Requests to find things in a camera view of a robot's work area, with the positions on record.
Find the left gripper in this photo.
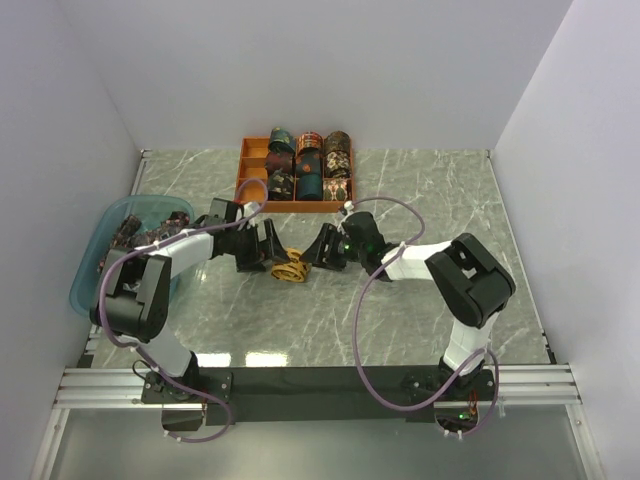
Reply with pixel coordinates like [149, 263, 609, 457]
[226, 218, 290, 272]

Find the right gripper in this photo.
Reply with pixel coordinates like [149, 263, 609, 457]
[299, 223, 367, 272]

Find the yellow beetle print tie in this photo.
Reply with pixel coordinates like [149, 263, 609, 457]
[271, 248, 311, 283]

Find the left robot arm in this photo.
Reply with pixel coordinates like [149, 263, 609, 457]
[91, 198, 289, 402]

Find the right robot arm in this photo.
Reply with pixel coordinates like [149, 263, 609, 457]
[300, 211, 516, 399]

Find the red green paisley rolled tie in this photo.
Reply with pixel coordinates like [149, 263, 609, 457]
[323, 178, 351, 202]

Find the black gold rolled tie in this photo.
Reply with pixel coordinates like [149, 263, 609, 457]
[267, 170, 294, 201]

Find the orange wooden compartment tray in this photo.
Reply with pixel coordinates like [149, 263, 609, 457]
[233, 136, 357, 215]

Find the teal plain rolled tie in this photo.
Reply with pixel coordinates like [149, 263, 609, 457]
[295, 173, 323, 201]

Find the brown floral rolled tie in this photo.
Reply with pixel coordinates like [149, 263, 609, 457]
[324, 151, 351, 178]

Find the maroon rolled tie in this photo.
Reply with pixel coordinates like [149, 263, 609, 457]
[264, 151, 294, 175]

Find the dark green rolled tie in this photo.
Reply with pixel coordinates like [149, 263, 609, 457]
[268, 127, 297, 154]

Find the brown patterned rolled tie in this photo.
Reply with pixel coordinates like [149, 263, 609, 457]
[323, 130, 351, 155]

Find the red patterned rolled tie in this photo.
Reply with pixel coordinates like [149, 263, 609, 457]
[296, 131, 324, 155]

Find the teal plastic basin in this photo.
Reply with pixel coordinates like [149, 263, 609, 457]
[69, 195, 194, 319]

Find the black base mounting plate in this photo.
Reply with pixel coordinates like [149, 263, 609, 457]
[141, 365, 495, 426]

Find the black red dotted tie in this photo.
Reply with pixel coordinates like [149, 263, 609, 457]
[101, 215, 142, 264]

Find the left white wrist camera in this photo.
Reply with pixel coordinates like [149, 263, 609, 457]
[243, 201, 262, 218]

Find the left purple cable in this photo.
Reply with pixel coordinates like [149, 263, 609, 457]
[97, 178, 270, 444]

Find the purple cable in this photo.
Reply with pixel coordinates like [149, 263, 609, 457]
[344, 196, 501, 444]
[97, 178, 270, 444]

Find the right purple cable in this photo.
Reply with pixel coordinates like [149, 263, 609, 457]
[344, 196, 501, 444]

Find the aluminium rail frame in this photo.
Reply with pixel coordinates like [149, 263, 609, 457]
[34, 149, 603, 479]

